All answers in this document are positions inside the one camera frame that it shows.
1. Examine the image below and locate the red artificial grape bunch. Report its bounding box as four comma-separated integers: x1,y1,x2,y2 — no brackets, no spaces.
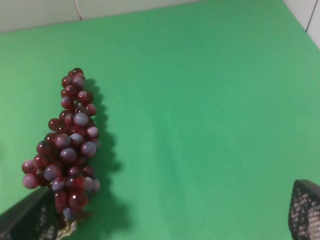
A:
21,67,101,240

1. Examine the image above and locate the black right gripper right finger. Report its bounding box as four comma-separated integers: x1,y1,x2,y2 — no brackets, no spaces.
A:
288,179,320,240

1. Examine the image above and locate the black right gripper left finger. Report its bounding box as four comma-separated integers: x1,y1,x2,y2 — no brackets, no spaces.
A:
0,187,59,240

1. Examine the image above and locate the green tablecloth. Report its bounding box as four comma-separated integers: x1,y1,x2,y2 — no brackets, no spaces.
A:
0,0,320,240

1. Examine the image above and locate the thin white wall cable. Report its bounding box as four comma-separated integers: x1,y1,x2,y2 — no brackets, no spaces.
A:
74,0,83,21

